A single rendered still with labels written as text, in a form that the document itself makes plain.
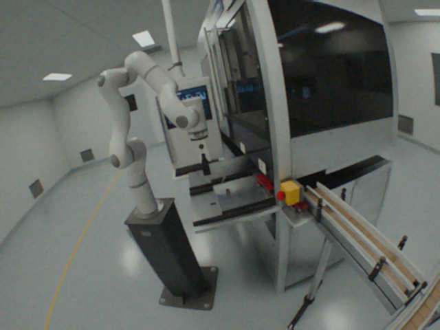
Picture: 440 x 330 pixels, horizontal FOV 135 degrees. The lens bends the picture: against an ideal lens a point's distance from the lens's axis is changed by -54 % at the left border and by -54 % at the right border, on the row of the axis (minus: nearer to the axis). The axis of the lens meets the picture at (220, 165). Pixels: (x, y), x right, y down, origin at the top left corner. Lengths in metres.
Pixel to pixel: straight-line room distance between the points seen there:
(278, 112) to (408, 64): 4.82
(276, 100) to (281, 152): 0.21
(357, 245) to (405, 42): 5.04
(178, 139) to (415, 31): 5.28
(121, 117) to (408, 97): 5.37
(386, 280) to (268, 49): 0.85
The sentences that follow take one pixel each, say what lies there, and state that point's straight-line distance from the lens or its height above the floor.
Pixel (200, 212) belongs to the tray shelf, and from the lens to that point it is 0.98.
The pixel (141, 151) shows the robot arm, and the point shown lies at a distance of 1.05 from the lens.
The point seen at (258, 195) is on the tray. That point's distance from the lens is 1.01.
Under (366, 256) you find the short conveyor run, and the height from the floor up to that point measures 0.93.
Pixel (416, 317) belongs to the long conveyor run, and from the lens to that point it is 0.67.
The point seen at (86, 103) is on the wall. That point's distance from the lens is 7.06.
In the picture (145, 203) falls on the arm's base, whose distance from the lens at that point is 1.09.
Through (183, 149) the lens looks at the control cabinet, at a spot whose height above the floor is 0.96.
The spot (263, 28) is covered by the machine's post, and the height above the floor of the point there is 1.64.
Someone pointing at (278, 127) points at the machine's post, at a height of 1.26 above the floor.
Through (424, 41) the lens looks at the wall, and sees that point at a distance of 5.21.
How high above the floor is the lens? 1.44
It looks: 23 degrees down
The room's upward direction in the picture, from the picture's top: 11 degrees counter-clockwise
